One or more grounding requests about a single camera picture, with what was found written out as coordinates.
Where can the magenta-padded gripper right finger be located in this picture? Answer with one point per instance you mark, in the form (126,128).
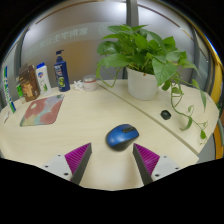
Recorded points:
(148,161)

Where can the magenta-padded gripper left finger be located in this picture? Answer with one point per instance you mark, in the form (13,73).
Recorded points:
(77,160)

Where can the blue computer mouse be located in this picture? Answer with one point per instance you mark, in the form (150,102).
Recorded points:
(120,136)

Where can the floral print mouse pad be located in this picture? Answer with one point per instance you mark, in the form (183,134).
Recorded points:
(43,110)

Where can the small black object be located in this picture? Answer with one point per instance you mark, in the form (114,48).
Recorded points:
(165,115)

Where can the small white crumpled object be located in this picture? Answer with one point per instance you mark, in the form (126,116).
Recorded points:
(78,85)

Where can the green plant in white pot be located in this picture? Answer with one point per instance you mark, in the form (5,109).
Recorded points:
(141,83)

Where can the small white packet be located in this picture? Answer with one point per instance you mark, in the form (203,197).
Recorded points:
(6,116)

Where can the dark blue pump bottle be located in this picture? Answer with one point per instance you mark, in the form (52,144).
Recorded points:
(62,76)

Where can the white bottle with blue cap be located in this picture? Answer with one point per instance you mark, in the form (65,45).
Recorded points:
(43,80)

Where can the clear bottle with green label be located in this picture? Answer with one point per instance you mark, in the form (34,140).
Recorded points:
(20,90)

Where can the brown cardboard box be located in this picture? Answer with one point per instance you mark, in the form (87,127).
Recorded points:
(29,83)

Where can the white green shuttlecock tube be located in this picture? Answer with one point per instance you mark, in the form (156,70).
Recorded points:
(8,90)

